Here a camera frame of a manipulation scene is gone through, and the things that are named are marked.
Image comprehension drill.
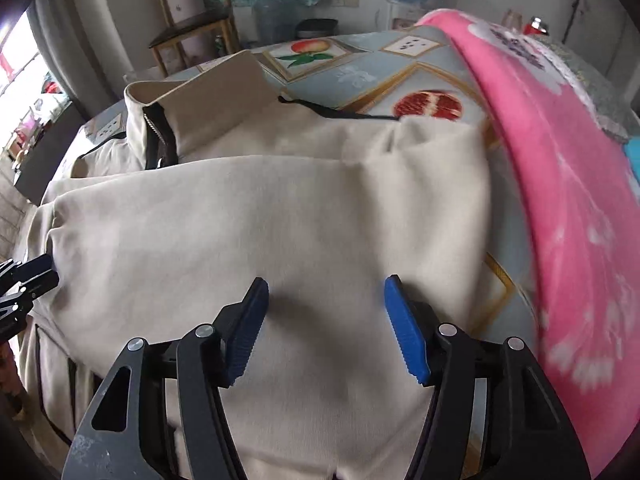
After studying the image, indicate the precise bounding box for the cream zip jacket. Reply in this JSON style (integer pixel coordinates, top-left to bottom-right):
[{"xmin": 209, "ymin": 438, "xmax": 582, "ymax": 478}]
[{"xmin": 20, "ymin": 50, "xmax": 501, "ymax": 480}]

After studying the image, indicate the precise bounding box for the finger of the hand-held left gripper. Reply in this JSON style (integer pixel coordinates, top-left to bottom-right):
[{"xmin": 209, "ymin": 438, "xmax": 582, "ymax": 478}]
[
  {"xmin": 0, "ymin": 254, "xmax": 60, "ymax": 295},
  {"xmin": 0, "ymin": 287, "xmax": 36, "ymax": 341}
]

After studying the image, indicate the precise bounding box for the pink floral blanket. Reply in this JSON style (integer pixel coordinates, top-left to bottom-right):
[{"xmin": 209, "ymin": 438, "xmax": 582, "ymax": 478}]
[{"xmin": 415, "ymin": 7, "xmax": 640, "ymax": 476}]

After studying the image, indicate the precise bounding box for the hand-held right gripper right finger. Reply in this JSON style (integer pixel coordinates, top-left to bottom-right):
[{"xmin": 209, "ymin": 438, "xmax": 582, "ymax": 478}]
[{"xmin": 383, "ymin": 275, "xmax": 591, "ymax": 480}]

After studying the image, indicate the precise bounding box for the grey lace cloth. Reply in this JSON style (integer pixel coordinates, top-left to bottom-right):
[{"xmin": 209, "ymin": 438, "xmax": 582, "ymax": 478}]
[{"xmin": 530, "ymin": 35, "xmax": 640, "ymax": 141}]

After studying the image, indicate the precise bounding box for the grey curtain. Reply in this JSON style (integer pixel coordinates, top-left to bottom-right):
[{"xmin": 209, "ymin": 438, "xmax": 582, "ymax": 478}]
[{"xmin": 27, "ymin": 0, "xmax": 166, "ymax": 126}]

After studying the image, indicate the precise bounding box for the wooden chair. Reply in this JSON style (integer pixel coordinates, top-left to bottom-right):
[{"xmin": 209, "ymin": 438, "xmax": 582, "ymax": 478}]
[{"xmin": 149, "ymin": 0, "xmax": 241, "ymax": 78}]

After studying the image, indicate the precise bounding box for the fruit print tablecloth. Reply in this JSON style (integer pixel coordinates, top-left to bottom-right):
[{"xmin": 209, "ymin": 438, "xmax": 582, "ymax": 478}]
[{"xmin": 82, "ymin": 30, "xmax": 546, "ymax": 351}]

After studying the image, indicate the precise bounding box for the black round pot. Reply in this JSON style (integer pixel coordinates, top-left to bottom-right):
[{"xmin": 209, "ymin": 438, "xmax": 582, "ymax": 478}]
[{"xmin": 296, "ymin": 18, "xmax": 340, "ymax": 40}]

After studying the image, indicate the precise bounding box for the white water dispenser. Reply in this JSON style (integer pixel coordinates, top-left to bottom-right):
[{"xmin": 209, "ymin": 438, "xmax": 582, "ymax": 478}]
[{"xmin": 385, "ymin": 2, "xmax": 431, "ymax": 31}]

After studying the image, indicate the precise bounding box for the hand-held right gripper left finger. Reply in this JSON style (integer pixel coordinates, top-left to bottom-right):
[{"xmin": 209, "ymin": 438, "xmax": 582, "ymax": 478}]
[{"xmin": 60, "ymin": 276, "xmax": 271, "ymax": 480}]

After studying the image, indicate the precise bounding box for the grey plastic bin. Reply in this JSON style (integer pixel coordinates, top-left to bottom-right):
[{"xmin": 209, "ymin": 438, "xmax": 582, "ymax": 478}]
[{"xmin": 252, "ymin": 0, "xmax": 303, "ymax": 48}]

